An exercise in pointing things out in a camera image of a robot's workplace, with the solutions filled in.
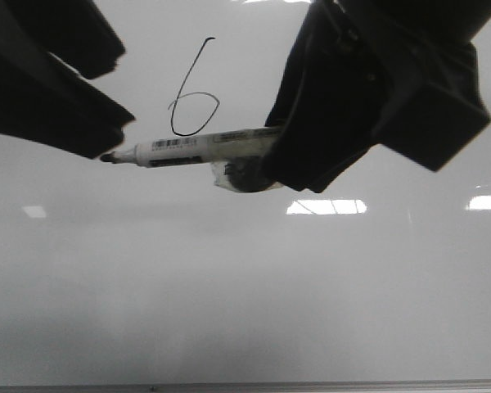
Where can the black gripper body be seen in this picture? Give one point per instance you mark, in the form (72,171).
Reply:
(435,108)

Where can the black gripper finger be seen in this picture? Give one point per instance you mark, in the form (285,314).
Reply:
(49,50)
(331,95)

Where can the white whiteboard with aluminium frame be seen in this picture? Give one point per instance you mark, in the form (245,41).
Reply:
(115,274)

